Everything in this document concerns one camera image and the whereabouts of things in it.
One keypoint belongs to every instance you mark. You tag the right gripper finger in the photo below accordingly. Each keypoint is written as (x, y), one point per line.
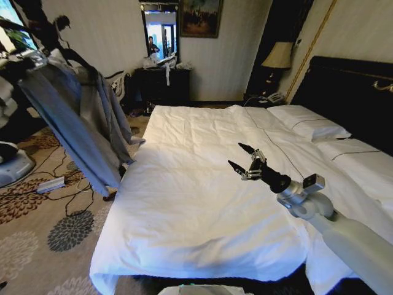
(249, 149)
(238, 167)

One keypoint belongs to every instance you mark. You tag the grey shirt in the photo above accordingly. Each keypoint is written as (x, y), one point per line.
(76, 123)

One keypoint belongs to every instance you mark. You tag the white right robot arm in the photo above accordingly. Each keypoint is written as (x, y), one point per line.
(353, 242)

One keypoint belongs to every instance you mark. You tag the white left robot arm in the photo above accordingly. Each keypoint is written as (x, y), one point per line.
(6, 104)

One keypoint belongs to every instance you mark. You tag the black bed headboard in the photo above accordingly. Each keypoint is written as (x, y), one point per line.
(353, 92)

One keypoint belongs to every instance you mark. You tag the white duvet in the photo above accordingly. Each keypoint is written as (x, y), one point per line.
(196, 190)

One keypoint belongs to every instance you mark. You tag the dark nightstand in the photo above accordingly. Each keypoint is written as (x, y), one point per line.
(255, 99)

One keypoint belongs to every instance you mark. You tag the white telephone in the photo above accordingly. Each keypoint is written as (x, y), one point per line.
(273, 97)

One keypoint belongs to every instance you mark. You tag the white pillow with dark piping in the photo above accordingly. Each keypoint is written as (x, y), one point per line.
(307, 121)
(362, 166)

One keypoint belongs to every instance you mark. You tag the table lamp with cream shade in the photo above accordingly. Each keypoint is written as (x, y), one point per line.
(277, 56)

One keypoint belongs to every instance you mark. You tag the white cloth strip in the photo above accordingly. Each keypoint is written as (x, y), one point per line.
(168, 75)

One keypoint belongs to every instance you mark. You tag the black dresser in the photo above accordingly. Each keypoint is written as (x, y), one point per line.
(156, 86)

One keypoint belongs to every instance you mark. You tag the white robot front shell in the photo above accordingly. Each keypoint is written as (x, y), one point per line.
(199, 290)

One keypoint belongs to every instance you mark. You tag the white plastic bag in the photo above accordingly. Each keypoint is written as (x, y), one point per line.
(153, 61)

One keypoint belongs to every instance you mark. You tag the person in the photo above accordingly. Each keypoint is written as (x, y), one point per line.
(153, 47)

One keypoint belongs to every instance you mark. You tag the framed dark painting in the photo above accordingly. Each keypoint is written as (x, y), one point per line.
(201, 17)

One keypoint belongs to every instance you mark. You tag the white ornate chair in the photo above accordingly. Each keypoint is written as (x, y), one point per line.
(118, 86)

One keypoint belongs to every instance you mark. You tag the grey power strip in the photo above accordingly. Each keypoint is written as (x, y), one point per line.
(50, 185)

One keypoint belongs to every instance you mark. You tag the white wheeled machine base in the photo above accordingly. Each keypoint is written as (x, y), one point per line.
(13, 167)

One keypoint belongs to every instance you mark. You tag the black framed wall mirror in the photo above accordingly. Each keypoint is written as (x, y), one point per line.
(161, 33)

